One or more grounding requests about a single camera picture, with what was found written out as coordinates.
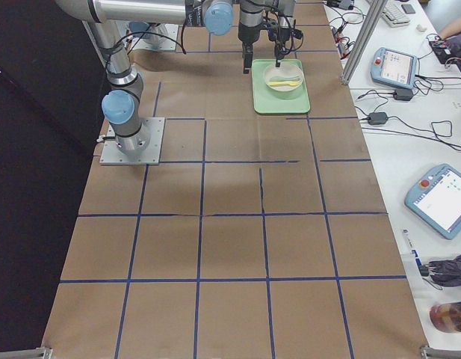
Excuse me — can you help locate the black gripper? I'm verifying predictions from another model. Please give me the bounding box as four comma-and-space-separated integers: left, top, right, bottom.
242, 18, 303, 74

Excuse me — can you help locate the yellow plastic fork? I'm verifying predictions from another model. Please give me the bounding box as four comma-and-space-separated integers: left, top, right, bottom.
267, 80, 302, 88

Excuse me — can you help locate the white round plate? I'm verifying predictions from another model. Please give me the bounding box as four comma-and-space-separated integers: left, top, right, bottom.
263, 62, 304, 99

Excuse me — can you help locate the teal plastic spoon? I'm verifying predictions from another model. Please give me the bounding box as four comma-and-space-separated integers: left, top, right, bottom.
268, 76, 302, 85

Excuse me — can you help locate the light green tray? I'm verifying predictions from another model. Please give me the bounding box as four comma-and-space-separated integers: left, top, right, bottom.
251, 59, 310, 114

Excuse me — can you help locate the far teach pendant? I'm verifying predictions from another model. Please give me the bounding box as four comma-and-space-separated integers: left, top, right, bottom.
370, 47, 418, 90

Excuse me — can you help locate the teach pendant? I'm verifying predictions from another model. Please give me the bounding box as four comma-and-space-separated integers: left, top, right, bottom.
404, 164, 461, 240
370, 47, 418, 90

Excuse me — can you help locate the black power adapter near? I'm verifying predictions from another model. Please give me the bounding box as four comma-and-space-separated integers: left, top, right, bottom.
367, 111, 389, 126

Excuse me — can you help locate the black power adapter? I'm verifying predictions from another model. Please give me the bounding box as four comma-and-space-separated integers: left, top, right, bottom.
392, 88, 414, 102
367, 111, 389, 126

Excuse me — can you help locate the white keyboard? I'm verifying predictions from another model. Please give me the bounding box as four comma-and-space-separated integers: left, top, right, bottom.
381, 1, 410, 28

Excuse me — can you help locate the black power adapter far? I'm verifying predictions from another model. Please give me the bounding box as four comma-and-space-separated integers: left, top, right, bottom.
392, 88, 414, 102

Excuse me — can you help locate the near teach pendant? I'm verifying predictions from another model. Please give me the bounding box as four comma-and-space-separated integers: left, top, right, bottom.
404, 164, 461, 240

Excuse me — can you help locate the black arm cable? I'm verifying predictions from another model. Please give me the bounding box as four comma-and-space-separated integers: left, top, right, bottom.
114, 0, 188, 57

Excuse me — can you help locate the aluminium frame post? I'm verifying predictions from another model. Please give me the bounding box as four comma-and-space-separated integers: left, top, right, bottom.
340, 0, 387, 85

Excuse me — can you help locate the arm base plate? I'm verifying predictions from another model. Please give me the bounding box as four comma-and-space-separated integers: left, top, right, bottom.
99, 117, 165, 165
128, 22, 179, 52

